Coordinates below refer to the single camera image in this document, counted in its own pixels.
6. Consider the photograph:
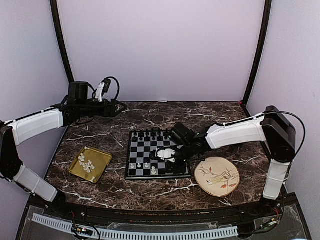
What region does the right black frame post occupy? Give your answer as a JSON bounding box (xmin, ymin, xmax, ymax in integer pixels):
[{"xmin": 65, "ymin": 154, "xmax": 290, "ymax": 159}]
[{"xmin": 241, "ymin": 0, "xmax": 272, "ymax": 109}]

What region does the cream plate with bird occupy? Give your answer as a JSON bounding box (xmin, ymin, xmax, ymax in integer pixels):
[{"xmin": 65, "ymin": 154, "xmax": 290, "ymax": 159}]
[{"xmin": 194, "ymin": 157, "xmax": 241, "ymax": 198}]

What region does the white chess king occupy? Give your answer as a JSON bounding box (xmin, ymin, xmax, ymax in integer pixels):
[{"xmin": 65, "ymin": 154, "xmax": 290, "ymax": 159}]
[{"xmin": 151, "ymin": 166, "xmax": 157, "ymax": 175}]

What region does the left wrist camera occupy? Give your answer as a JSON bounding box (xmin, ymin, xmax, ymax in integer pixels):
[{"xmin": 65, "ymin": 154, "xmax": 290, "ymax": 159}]
[{"xmin": 94, "ymin": 78, "xmax": 111, "ymax": 102}]

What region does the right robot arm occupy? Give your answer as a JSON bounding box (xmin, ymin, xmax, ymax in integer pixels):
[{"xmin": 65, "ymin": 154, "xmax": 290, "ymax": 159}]
[{"xmin": 167, "ymin": 105, "xmax": 300, "ymax": 217}]

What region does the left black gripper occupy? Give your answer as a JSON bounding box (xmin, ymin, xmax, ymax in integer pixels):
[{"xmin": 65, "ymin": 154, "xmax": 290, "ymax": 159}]
[{"xmin": 77, "ymin": 98, "xmax": 127, "ymax": 118}]

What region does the gold square tray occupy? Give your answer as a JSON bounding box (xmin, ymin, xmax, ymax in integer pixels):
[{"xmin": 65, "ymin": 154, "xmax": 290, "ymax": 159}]
[{"xmin": 68, "ymin": 146, "xmax": 113, "ymax": 184}]

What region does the white slotted cable duct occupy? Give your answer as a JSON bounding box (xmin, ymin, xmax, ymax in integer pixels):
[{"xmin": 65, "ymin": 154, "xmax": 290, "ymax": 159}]
[{"xmin": 31, "ymin": 213, "xmax": 239, "ymax": 240}]

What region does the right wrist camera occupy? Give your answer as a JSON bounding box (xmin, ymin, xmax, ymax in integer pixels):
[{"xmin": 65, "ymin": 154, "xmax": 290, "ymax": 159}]
[{"xmin": 150, "ymin": 148, "xmax": 176, "ymax": 163}]

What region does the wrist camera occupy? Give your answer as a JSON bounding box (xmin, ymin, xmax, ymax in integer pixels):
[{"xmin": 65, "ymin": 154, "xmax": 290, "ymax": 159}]
[
  {"xmin": 150, "ymin": 148, "xmax": 176, "ymax": 163},
  {"xmin": 94, "ymin": 78, "xmax": 111, "ymax": 102}
]

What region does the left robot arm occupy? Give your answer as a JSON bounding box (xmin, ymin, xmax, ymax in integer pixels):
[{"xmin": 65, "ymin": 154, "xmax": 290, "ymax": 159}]
[{"xmin": 0, "ymin": 77, "xmax": 127, "ymax": 218}]

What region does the black frame post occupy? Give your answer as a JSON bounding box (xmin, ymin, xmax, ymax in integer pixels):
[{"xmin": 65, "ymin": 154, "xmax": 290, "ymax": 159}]
[
  {"xmin": 49, "ymin": 0, "xmax": 76, "ymax": 83},
  {"xmin": 241, "ymin": 0, "xmax": 272, "ymax": 109}
]

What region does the left black frame post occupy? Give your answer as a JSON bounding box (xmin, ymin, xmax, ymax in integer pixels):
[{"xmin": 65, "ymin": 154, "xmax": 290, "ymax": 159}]
[{"xmin": 49, "ymin": 0, "xmax": 76, "ymax": 83}]

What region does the black grey chessboard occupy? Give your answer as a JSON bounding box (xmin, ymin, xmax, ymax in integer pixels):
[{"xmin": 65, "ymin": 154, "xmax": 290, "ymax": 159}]
[{"xmin": 125, "ymin": 128, "xmax": 192, "ymax": 180}]

